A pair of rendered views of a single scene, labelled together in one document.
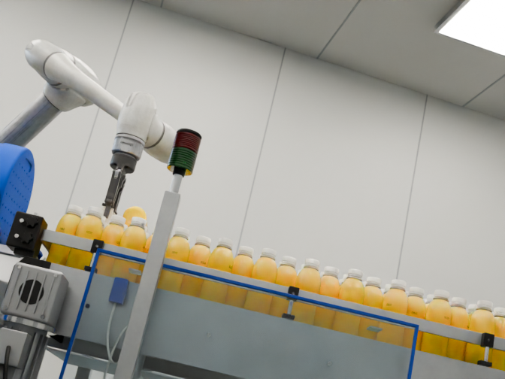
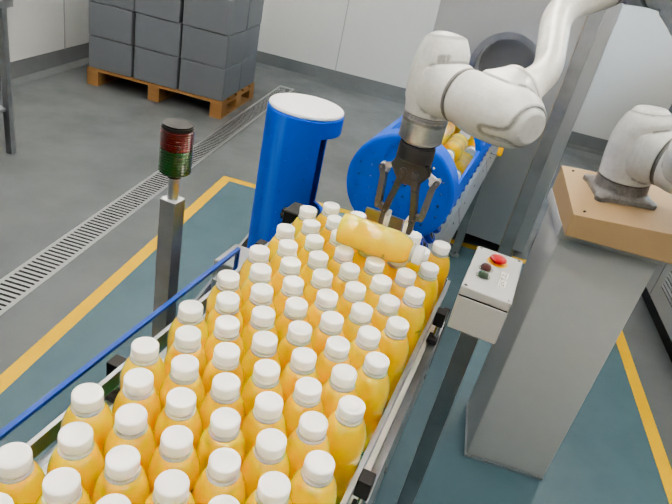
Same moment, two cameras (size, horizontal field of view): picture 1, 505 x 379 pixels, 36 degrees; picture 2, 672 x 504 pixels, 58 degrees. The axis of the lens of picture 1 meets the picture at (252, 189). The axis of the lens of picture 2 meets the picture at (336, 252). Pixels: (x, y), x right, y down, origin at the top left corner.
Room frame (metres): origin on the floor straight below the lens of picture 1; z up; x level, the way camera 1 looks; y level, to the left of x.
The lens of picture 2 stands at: (2.39, -0.78, 1.67)
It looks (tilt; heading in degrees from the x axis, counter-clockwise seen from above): 29 degrees down; 106
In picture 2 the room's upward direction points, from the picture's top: 13 degrees clockwise
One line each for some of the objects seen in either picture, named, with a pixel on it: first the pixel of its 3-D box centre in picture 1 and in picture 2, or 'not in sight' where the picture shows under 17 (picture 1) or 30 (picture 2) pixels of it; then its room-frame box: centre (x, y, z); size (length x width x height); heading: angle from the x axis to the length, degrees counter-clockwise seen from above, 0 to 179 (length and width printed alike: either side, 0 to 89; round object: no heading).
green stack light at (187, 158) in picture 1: (182, 161); (175, 159); (1.75, 0.18, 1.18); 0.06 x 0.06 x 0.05
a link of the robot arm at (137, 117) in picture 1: (139, 118); (442, 76); (2.18, 0.38, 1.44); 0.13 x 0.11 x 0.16; 147
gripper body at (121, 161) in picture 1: (120, 171); (413, 162); (2.17, 0.39, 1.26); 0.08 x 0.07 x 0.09; 1
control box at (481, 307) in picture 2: not in sight; (486, 291); (2.40, 0.36, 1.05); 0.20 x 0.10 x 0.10; 91
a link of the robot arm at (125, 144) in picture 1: (127, 149); (422, 128); (2.17, 0.39, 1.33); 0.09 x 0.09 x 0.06
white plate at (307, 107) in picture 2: not in sight; (306, 106); (1.57, 1.25, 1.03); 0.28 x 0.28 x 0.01
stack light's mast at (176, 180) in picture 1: (181, 163); (175, 162); (1.75, 0.18, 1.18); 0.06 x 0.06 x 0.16
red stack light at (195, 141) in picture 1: (186, 144); (177, 138); (1.75, 0.18, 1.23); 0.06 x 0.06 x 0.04
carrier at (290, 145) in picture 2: not in sight; (287, 213); (1.57, 1.25, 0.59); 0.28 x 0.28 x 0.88
